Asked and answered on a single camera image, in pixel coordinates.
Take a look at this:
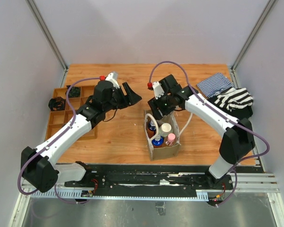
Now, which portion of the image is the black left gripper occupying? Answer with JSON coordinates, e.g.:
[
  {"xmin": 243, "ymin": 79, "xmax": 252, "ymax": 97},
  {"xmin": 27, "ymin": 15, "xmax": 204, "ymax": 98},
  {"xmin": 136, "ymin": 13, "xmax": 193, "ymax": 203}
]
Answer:
[{"xmin": 104, "ymin": 82, "xmax": 142, "ymax": 112}]

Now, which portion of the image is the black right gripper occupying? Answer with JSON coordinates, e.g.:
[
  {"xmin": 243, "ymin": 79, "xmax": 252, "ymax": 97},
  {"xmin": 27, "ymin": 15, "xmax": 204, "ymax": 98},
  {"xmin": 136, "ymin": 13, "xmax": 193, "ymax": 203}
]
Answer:
[{"xmin": 148, "ymin": 92, "xmax": 175, "ymax": 121}]

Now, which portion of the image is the blue white striped cloth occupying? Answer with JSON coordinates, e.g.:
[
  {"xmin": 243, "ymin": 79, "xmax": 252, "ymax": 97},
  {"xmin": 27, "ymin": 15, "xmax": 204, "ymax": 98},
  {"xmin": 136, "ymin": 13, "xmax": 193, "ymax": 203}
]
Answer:
[{"xmin": 196, "ymin": 73, "xmax": 233, "ymax": 98}]

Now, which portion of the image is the wooden compartment tray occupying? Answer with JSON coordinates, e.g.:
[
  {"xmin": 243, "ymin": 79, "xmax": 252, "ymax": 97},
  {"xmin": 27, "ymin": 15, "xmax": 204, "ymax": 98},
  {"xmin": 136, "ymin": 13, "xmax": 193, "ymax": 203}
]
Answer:
[{"xmin": 45, "ymin": 86, "xmax": 94, "ymax": 140}]

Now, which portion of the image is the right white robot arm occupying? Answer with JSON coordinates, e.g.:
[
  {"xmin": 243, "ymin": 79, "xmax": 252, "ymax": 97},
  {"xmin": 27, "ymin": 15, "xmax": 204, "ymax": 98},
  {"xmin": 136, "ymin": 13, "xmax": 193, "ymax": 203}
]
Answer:
[{"xmin": 147, "ymin": 75, "xmax": 255, "ymax": 189}]

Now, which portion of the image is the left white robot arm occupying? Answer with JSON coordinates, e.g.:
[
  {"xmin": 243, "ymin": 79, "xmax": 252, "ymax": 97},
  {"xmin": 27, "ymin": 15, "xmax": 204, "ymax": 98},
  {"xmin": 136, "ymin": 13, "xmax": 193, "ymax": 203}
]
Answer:
[{"xmin": 18, "ymin": 80, "xmax": 142, "ymax": 192}]

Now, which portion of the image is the beige canvas bag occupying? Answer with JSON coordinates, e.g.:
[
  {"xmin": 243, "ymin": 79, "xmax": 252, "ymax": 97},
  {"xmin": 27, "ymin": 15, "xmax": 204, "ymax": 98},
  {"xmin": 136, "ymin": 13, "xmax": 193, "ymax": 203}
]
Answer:
[{"xmin": 144, "ymin": 110, "xmax": 192, "ymax": 161}]

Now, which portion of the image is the green bottle white cap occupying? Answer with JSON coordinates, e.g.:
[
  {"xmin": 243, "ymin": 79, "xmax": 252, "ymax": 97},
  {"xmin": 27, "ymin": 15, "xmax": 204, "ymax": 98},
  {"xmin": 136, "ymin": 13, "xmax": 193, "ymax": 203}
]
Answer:
[{"xmin": 159, "ymin": 123, "xmax": 173, "ymax": 138}]

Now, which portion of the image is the blue cap bottle back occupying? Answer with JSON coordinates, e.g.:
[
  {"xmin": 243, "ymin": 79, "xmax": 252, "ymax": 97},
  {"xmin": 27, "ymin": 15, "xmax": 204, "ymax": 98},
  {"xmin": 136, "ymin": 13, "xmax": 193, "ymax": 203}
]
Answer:
[{"xmin": 147, "ymin": 120, "xmax": 157, "ymax": 133}]

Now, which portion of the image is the blue cap bottle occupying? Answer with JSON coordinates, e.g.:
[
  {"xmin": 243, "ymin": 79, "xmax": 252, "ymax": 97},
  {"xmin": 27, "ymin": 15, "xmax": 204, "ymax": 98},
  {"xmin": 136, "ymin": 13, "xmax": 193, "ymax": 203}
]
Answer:
[
  {"xmin": 151, "ymin": 136, "xmax": 164, "ymax": 148},
  {"xmin": 147, "ymin": 120, "xmax": 157, "ymax": 133}
]

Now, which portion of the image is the pink cap bottle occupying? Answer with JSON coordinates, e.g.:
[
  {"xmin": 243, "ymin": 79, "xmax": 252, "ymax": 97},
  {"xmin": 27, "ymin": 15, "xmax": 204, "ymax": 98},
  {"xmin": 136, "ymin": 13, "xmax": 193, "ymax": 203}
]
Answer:
[{"xmin": 162, "ymin": 133, "xmax": 176, "ymax": 147}]

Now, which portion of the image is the dark green rolled sock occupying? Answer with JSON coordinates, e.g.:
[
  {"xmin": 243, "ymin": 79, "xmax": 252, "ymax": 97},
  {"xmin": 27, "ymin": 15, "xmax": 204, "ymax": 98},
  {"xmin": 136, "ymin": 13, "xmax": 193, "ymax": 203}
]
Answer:
[{"xmin": 68, "ymin": 87, "xmax": 81, "ymax": 98}]

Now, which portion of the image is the blue cap bottle front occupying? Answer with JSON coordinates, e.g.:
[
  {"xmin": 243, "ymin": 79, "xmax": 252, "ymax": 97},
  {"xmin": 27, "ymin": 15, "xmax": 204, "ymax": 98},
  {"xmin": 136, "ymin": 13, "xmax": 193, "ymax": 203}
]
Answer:
[{"xmin": 151, "ymin": 136, "xmax": 164, "ymax": 148}]

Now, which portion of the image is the dark rolled sock orange pattern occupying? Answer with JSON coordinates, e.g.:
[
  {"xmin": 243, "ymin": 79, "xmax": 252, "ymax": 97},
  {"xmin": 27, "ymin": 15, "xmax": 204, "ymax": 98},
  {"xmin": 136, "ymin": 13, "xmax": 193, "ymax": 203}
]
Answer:
[{"xmin": 48, "ymin": 96, "xmax": 66, "ymax": 111}]

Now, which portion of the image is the black white striped cloth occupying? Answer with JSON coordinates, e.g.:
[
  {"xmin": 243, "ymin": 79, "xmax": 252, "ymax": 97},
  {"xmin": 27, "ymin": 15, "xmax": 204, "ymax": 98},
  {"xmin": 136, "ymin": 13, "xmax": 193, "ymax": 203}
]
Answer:
[{"xmin": 214, "ymin": 87, "xmax": 254, "ymax": 111}]

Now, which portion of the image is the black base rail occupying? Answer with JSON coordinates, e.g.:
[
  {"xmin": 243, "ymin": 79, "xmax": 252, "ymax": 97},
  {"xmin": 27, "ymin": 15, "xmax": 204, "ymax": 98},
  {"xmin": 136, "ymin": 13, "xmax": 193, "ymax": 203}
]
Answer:
[{"xmin": 64, "ymin": 164, "xmax": 233, "ymax": 195}]

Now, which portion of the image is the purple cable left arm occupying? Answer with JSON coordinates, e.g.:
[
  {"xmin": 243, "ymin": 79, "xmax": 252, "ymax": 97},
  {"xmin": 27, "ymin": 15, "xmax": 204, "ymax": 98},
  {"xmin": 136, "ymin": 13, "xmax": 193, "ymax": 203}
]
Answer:
[{"xmin": 18, "ymin": 75, "xmax": 107, "ymax": 204}]

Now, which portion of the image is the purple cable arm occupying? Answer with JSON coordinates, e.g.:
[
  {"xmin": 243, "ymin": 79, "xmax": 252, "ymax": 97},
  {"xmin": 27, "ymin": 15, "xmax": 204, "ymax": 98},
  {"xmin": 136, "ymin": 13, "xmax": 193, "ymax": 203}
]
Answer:
[
  {"xmin": 148, "ymin": 61, "xmax": 271, "ymax": 209},
  {"xmin": 18, "ymin": 75, "xmax": 107, "ymax": 204}
]

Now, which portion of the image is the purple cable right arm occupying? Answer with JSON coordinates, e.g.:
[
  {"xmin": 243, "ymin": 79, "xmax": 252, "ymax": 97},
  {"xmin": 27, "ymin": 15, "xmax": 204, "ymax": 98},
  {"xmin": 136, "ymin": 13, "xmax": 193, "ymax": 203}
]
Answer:
[{"xmin": 148, "ymin": 61, "xmax": 271, "ymax": 209}]

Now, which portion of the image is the white slotted cable duct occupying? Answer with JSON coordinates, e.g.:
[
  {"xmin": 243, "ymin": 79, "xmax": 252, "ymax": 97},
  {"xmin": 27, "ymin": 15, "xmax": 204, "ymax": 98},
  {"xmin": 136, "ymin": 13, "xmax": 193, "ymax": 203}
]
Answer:
[{"xmin": 31, "ymin": 188, "xmax": 209, "ymax": 201}]

